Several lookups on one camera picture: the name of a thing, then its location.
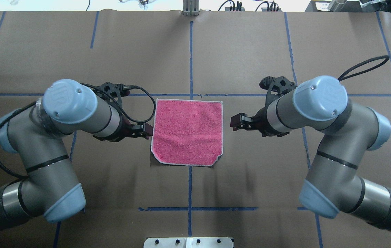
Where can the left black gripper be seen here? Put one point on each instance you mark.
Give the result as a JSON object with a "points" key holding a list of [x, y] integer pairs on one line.
{"points": [[126, 131]]}

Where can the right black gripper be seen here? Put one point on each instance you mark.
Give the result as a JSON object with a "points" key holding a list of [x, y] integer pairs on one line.
{"points": [[259, 121]]}

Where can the pink towel grey back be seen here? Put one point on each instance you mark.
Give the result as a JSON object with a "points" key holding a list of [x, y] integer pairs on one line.
{"points": [[188, 132]]}

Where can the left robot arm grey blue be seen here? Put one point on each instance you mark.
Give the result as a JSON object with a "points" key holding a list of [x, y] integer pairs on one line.
{"points": [[32, 150]]}

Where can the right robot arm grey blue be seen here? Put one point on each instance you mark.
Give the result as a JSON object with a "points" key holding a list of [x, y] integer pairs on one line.
{"points": [[350, 129]]}

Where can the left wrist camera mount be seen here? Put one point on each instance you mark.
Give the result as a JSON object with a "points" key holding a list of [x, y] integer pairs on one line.
{"points": [[117, 91]]}

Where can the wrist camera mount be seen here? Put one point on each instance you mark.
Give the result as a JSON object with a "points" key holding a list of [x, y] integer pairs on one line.
{"points": [[117, 91], [276, 87]]}

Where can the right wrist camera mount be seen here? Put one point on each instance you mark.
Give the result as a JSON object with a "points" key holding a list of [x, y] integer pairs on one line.
{"points": [[276, 87]]}

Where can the aluminium frame post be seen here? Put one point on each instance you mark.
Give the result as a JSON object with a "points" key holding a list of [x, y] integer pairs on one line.
{"points": [[191, 8]]}

